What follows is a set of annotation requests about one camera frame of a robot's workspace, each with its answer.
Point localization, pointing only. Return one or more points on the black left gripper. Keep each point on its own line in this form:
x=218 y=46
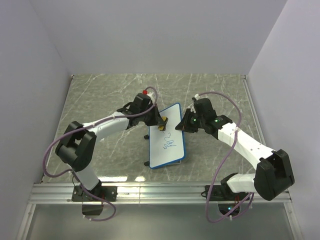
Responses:
x=157 y=119

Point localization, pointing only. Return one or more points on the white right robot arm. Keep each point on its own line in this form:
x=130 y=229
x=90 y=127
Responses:
x=273 y=171

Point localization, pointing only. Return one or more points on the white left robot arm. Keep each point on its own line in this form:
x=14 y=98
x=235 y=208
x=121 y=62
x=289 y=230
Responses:
x=77 y=147

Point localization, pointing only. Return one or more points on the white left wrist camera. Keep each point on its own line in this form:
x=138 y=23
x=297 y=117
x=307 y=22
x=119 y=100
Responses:
x=150 y=94

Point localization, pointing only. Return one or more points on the blue framed whiteboard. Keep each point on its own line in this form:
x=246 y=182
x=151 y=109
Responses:
x=167 y=147

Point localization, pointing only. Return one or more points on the yellow bone shaped eraser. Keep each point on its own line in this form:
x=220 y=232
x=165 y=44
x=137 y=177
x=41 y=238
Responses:
x=162 y=126

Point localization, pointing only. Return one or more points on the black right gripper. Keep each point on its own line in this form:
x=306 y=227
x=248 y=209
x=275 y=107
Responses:
x=184 y=125

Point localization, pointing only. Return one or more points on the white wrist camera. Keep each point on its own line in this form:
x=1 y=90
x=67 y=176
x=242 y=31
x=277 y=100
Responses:
x=150 y=94
x=191 y=106

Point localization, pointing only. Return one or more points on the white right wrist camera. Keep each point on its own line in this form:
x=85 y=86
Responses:
x=191 y=106

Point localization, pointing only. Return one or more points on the aluminium side rail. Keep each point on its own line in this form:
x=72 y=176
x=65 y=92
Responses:
x=253 y=110

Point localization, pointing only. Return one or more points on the aluminium mounting rail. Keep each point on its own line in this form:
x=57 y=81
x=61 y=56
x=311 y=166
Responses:
x=127 y=193

